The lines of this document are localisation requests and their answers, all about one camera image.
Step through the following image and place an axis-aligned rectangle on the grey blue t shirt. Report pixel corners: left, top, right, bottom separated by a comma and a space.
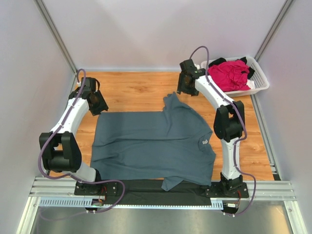
91, 93, 215, 191

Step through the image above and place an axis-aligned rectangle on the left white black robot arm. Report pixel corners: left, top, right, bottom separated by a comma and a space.
38, 77, 109, 195

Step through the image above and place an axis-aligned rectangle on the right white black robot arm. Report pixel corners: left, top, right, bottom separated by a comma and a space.
177, 59, 245, 197

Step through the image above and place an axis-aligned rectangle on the magenta t shirt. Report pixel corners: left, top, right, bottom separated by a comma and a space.
208, 66, 250, 92

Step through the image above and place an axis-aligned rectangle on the white garment in basket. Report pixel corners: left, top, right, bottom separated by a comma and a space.
246, 79, 255, 89

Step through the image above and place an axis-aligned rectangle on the white plastic laundry basket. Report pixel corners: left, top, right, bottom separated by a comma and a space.
200, 56, 269, 97

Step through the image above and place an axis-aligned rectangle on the rear aluminium table rail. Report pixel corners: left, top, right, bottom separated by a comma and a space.
84, 68, 181, 72

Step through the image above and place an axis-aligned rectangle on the left aluminium frame post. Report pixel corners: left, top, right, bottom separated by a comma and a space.
34, 0, 78, 74

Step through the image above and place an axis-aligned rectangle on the aluminium frame post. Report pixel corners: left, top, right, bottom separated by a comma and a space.
34, 0, 78, 74
254, 0, 295, 62

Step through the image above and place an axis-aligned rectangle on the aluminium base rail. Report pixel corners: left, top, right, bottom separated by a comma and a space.
30, 177, 296, 201

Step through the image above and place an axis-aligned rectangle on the right aluminium frame post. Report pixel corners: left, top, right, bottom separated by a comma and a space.
254, 0, 295, 62

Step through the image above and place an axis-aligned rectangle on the grey slotted cable duct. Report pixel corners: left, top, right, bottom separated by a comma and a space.
39, 197, 224, 210

